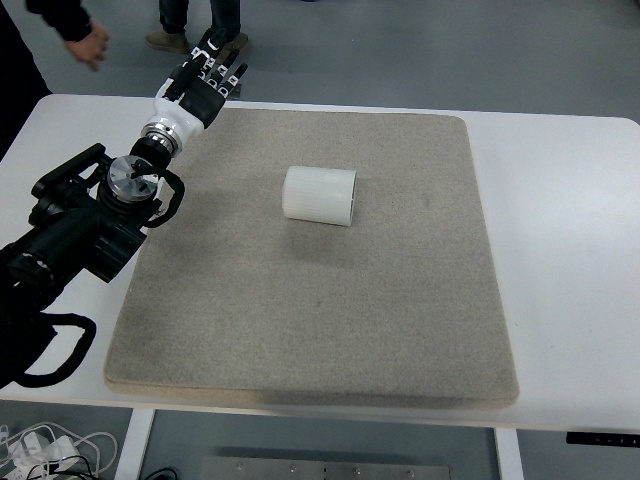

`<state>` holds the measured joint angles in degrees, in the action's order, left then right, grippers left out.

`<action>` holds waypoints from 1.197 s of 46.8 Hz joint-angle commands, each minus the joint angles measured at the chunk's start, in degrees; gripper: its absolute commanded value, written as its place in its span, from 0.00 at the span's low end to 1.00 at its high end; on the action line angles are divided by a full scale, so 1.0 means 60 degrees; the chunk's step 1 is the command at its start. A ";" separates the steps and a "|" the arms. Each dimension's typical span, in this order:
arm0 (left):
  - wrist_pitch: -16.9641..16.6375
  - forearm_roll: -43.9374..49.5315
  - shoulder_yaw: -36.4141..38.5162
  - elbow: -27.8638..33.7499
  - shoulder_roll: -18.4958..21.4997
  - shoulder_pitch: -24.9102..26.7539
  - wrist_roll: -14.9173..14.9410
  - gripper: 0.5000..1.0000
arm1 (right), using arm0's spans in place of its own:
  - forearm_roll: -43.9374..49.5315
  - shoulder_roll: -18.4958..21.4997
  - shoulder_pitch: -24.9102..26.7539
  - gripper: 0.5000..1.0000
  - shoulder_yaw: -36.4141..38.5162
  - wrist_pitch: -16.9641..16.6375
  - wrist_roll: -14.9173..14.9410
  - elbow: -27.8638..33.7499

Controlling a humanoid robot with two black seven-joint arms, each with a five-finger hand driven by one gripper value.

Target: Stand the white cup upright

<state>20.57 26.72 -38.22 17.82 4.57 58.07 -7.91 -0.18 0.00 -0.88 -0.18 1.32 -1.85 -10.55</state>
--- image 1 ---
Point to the black table control panel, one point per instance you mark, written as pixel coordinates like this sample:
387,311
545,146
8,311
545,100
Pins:
600,439

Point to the person in black top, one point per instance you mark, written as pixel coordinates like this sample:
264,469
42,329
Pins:
20,60

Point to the white ribbed cup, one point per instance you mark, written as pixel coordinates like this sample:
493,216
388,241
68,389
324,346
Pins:
317,195

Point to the beige felt mat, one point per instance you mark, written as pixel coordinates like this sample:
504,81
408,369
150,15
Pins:
320,310

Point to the white power strip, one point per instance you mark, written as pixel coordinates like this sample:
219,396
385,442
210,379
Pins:
40,447

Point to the grey metal plate with screws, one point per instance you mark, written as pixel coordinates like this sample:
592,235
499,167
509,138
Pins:
325,470

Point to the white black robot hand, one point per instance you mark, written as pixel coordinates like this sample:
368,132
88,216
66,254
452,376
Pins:
175,117

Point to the person with brown shoes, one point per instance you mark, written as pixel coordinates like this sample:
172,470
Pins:
172,15

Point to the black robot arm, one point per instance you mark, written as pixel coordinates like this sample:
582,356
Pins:
65,235

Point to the person's hand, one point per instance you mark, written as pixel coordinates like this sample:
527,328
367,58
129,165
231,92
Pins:
90,47

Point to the white table leg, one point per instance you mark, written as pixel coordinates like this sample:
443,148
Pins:
134,445
509,455

